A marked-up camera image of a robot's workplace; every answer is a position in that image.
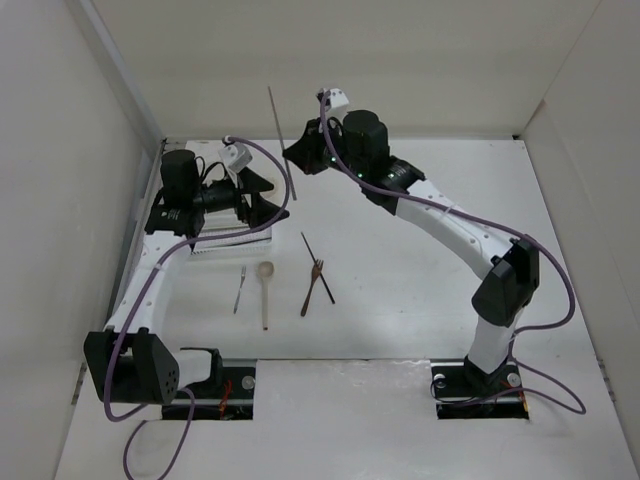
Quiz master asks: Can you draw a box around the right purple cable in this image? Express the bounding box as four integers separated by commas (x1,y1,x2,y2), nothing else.
319,90,587,416

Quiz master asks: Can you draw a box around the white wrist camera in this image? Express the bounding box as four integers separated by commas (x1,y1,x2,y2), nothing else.
218,143,253,174
316,88,350,121

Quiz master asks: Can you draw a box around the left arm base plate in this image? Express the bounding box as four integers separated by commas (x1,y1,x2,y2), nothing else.
188,359,257,421

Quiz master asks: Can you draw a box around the black chopstick under fork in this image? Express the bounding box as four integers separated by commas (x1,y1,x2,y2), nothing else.
299,230,336,305

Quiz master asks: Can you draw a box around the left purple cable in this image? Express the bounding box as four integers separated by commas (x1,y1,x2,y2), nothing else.
103,133,293,474

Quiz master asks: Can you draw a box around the small silver fork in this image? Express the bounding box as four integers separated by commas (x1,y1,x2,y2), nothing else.
233,265,247,315

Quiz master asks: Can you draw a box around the purple cable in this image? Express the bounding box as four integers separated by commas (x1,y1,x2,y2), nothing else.
103,133,293,474
319,90,587,416

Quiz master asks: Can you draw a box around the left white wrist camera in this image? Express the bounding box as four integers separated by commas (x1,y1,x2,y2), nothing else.
218,143,253,174

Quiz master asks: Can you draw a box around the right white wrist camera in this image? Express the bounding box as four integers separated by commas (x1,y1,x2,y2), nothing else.
316,88,350,121

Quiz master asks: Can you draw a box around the beige wooden spoon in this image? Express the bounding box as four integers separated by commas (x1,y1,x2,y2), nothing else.
257,261,275,331

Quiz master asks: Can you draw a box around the brown wooden fork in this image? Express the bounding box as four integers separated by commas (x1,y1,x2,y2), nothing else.
300,260,324,317

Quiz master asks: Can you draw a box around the silver metal chopstick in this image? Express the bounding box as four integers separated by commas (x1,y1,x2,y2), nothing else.
267,85,297,201

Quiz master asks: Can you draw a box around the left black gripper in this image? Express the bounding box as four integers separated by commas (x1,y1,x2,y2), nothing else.
191,166,289,231

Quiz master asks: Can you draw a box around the white round cup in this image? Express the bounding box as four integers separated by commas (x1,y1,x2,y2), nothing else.
263,177,280,198

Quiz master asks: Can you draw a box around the white perforated basket tray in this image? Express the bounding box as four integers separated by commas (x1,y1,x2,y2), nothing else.
192,222,273,259

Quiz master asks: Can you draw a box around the black chopstick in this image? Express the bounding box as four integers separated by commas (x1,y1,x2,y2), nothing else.
299,230,336,305
224,241,272,249

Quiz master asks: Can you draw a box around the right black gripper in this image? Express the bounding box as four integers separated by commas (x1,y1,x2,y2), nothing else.
283,116,367,180

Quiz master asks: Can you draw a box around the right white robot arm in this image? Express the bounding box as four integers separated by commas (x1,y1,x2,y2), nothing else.
283,110,540,396

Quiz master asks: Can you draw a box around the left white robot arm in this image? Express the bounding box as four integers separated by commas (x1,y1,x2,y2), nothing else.
83,138,288,406

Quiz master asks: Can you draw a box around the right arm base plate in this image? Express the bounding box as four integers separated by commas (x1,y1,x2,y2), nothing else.
430,359,529,420

